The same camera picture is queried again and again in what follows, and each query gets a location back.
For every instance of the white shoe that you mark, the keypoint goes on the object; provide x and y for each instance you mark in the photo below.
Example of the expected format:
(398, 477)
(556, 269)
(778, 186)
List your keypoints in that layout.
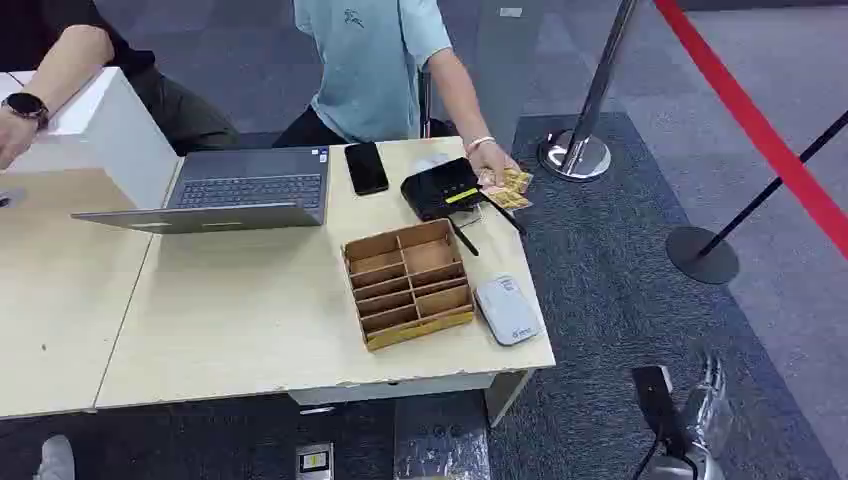
(56, 459)

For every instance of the chrome stanchion post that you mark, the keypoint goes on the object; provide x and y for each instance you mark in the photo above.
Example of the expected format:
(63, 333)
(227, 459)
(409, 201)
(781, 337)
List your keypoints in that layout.
(583, 132)

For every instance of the black router with antennas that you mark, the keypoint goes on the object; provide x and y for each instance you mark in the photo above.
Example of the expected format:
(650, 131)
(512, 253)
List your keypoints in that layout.
(440, 189)

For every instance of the black wristwatch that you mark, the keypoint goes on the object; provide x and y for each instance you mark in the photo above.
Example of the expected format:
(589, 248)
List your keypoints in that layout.
(25, 106)

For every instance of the white pocket device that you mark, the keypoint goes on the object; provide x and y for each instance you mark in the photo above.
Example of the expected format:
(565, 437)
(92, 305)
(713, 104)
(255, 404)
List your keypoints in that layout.
(509, 311)

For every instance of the pale desk with card box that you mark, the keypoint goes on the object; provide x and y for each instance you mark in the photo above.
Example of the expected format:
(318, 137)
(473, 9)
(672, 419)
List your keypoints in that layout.
(265, 318)

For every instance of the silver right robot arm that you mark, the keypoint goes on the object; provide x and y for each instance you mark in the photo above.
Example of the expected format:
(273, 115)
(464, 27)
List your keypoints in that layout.
(689, 467)

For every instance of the black smartphone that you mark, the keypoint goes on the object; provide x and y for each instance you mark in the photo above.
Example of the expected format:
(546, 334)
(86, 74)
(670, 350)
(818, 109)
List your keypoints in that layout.
(366, 168)

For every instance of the person's hand with bracelet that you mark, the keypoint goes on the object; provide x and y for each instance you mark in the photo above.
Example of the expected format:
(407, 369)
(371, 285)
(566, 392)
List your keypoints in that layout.
(491, 159)

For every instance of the white floor label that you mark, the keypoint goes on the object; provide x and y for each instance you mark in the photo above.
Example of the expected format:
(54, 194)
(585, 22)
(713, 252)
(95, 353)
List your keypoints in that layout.
(511, 11)

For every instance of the grey open laptop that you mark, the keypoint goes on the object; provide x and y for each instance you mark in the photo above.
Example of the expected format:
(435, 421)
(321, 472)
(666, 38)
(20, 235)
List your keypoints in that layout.
(252, 191)

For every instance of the person in dark clothes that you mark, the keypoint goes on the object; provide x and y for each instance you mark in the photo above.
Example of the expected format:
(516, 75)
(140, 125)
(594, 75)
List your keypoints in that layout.
(166, 99)

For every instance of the person's hand with watch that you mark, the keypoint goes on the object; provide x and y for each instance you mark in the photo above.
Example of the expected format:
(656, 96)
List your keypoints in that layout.
(12, 138)

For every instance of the black stanchion post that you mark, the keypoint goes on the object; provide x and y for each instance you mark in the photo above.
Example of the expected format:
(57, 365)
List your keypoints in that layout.
(702, 255)

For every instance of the person in pale shirt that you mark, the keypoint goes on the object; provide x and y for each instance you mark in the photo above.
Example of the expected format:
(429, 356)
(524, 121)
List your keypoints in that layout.
(371, 73)

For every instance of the red barrier belt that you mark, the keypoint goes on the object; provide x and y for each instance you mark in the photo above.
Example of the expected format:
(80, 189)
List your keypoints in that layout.
(755, 126)

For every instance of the white box cabinet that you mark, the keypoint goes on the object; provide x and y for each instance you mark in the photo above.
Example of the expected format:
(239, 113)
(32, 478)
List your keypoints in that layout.
(112, 139)

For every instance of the grey round object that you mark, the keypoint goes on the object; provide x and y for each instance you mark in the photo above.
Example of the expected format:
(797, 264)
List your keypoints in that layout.
(10, 197)

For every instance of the small labelled floor device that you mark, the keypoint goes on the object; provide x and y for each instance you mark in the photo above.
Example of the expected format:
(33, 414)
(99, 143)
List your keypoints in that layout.
(314, 462)

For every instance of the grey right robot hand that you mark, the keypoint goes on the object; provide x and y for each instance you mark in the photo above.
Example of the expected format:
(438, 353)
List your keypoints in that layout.
(710, 411)

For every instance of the wooden divided card box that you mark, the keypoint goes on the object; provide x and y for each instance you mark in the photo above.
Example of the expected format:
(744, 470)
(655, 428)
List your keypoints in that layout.
(409, 281)

